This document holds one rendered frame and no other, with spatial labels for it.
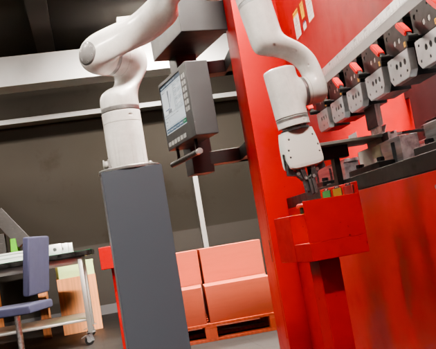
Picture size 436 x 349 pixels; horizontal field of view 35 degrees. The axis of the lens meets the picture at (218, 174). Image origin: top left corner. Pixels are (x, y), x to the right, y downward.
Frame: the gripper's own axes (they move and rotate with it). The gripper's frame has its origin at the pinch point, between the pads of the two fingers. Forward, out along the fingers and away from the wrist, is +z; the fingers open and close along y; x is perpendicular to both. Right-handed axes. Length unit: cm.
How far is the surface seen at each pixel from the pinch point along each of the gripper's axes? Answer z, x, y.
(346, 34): -48, -45, -49
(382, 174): 1.8, -10.0, -26.8
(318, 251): 15.6, 4.9, 5.0
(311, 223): 8.7, 4.9, 4.6
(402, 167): 1.2, 4.6, -24.4
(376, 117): -17, -39, -48
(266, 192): -3, -132, -39
